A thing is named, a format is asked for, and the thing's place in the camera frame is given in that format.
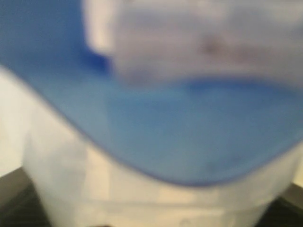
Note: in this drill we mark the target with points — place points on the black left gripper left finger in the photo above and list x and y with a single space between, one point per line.
19 203

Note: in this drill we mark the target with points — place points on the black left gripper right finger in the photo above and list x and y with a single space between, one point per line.
286 211

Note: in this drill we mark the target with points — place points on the blue container lid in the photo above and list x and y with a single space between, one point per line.
189 92

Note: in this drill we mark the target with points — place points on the clear plastic container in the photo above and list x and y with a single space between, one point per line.
81 186

